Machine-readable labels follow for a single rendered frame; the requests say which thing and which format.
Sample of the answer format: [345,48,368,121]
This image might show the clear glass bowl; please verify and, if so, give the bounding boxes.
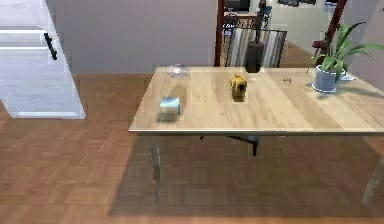
[165,63,192,79]

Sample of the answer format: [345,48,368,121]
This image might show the striped black-framed chair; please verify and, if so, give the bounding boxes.
[199,27,288,157]

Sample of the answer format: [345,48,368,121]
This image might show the green plant in white pot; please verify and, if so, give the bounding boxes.
[311,21,384,94]

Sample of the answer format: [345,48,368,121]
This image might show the pale blue box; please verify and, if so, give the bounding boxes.
[157,96,182,122]

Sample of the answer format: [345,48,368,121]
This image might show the light wooden dining table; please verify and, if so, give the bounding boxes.
[128,65,384,207]

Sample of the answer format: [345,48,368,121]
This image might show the black fridge handle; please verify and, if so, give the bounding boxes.
[43,32,58,61]

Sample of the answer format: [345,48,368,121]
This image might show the yellow toy figure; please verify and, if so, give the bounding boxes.
[229,73,249,102]

